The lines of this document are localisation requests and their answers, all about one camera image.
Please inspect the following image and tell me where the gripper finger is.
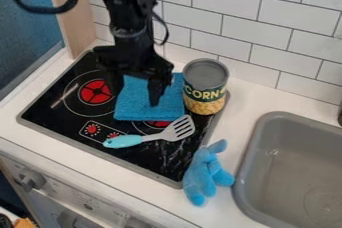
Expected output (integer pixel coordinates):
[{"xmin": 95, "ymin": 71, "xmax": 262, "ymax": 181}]
[
  {"xmin": 104, "ymin": 65, "xmax": 127, "ymax": 97},
  {"xmin": 145, "ymin": 71, "xmax": 174, "ymax": 108}
]

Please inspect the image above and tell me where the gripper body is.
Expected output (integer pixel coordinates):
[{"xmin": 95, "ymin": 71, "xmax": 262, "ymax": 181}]
[{"xmin": 92, "ymin": 26, "xmax": 176, "ymax": 77}]

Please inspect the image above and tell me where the toy stove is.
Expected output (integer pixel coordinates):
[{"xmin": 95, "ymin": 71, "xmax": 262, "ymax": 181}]
[{"xmin": 16, "ymin": 49, "xmax": 233, "ymax": 190}]

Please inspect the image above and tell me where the blue spatula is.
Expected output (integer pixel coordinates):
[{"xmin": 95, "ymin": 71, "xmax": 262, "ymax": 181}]
[{"xmin": 101, "ymin": 114, "xmax": 197, "ymax": 150}]

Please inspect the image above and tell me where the blue cloth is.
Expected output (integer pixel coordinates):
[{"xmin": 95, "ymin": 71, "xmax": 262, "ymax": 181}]
[{"xmin": 112, "ymin": 72, "xmax": 188, "ymax": 122}]

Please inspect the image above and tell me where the corn can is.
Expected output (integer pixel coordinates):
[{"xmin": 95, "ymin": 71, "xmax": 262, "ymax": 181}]
[{"xmin": 181, "ymin": 58, "xmax": 232, "ymax": 116}]

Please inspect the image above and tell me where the blue plush toy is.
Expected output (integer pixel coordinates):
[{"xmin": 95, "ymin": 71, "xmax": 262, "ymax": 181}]
[{"xmin": 181, "ymin": 138, "xmax": 237, "ymax": 207}]

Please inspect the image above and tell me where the toy sink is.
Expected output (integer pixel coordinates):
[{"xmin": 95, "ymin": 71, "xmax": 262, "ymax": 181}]
[{"xmin": 231, "ymin": 111, "xmax": 342, "ymax": 228}]

